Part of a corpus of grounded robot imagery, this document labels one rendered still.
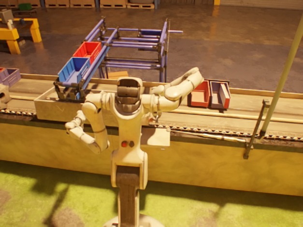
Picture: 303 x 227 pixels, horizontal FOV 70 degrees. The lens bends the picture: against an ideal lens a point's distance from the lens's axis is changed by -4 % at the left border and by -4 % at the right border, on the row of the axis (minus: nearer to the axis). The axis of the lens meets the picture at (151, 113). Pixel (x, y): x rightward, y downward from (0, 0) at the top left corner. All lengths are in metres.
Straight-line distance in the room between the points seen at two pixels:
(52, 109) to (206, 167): 1.56
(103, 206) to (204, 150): 1.17
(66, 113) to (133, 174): 1.06
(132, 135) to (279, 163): 1.53
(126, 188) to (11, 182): 1.90
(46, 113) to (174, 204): 1.55
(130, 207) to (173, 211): 1.04
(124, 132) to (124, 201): 0.43
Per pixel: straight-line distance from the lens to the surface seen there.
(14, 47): 6.60
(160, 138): 1.93
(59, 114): 2.22
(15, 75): 3.28
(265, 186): 2.61
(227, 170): 2.35
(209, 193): 2.61
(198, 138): 2.02
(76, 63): 2.15
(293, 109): 2.78
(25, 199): 2.83
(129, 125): 1.19
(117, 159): 1.31
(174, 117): 2.25
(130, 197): 1.41
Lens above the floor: 2.12
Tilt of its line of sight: 37 degrees down
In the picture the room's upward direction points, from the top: straight up
